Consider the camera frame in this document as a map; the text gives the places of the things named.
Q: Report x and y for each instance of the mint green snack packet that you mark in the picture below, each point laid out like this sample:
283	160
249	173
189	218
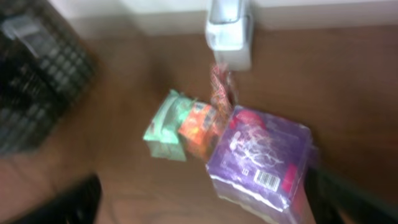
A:
161	136

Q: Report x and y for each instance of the dark grey plastic basket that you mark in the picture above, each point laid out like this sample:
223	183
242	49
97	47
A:
44	70

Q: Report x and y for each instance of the white barcode scanner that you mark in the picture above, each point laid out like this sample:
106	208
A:
229	31

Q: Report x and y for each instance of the purple tissue pack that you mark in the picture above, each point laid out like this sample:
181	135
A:
260	163

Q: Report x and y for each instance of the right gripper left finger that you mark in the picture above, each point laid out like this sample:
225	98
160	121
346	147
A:
78	204

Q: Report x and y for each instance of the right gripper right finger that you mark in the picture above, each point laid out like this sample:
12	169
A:
331	198

